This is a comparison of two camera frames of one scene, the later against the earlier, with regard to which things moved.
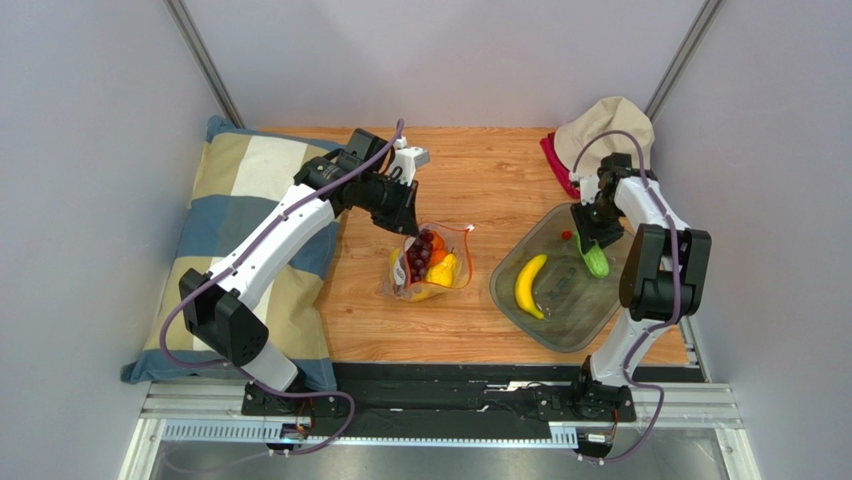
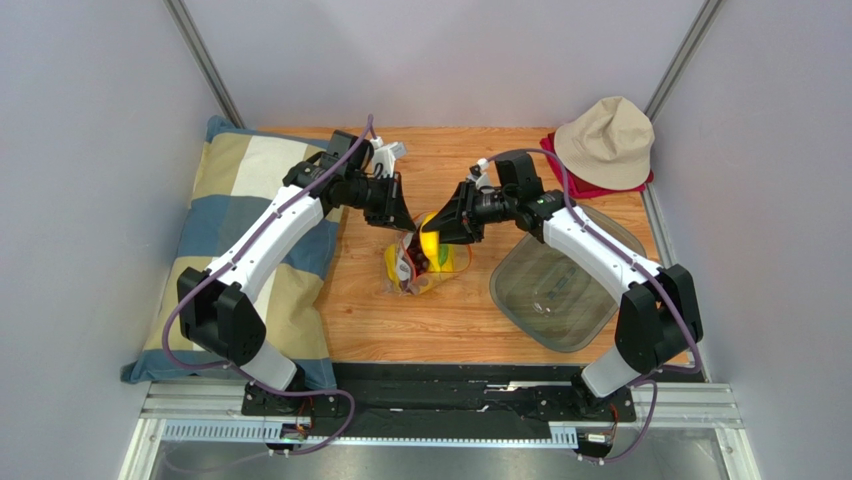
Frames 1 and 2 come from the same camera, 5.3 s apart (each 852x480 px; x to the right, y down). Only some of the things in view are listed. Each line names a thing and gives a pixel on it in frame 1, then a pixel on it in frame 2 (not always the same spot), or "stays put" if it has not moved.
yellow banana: (524, 286) → (430, 241)
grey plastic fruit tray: (543, 283) stays put
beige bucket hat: (612, 114) stays put
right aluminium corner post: (683, 57) stays put
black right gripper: (595, 222) → (470, 211)
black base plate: (441, 400) stays put
